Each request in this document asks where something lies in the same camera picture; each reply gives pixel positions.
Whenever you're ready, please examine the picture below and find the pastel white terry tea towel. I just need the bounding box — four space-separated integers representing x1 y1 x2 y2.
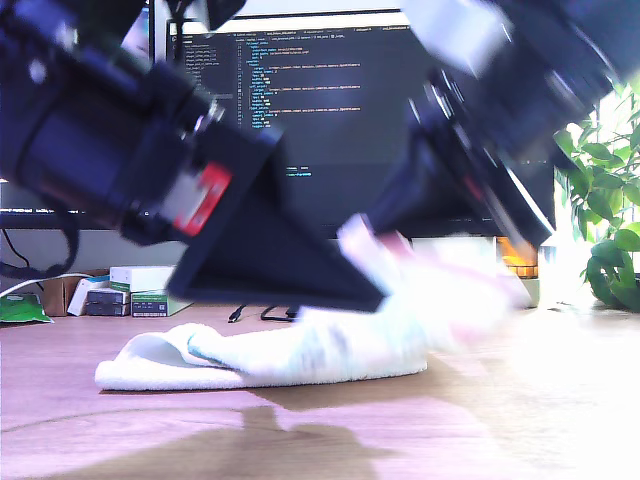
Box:
93 213 531 392

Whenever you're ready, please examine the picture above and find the amber glass jar grey base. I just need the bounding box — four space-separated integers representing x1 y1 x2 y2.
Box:
494 236 542 307

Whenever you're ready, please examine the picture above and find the green and white box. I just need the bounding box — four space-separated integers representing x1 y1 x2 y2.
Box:
130 288 194 318

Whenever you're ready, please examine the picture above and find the black Huawei computer monitor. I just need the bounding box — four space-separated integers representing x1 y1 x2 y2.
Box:
164 7 557 241

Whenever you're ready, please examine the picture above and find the green leafy houseplant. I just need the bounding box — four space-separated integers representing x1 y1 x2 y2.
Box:
552 79 640 311

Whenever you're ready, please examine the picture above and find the small dark flat box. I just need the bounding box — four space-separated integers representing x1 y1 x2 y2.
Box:
85 289 132 306
84 303 131 318

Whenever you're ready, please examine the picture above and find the small white blue box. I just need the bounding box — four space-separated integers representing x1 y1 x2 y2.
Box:
67 277 112 318

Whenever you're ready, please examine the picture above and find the brown cardboard box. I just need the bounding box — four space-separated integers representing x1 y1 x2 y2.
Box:
39 269 111 318

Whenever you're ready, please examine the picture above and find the green plastic packet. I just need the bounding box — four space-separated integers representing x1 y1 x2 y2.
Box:
0 293 55 326

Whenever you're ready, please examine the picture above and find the thin black looped cable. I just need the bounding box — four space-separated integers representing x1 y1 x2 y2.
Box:
259 303 301 323

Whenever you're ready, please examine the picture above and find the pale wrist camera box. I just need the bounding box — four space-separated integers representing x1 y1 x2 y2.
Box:
399 0 515 77

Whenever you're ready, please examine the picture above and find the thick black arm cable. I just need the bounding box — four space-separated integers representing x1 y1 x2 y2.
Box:
0 209 81 281

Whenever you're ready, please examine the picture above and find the white cable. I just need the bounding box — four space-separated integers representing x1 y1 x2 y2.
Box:
0 273 96 301

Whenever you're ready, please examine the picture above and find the thin black wall cable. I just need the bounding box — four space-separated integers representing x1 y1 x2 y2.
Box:
0 230 31 274

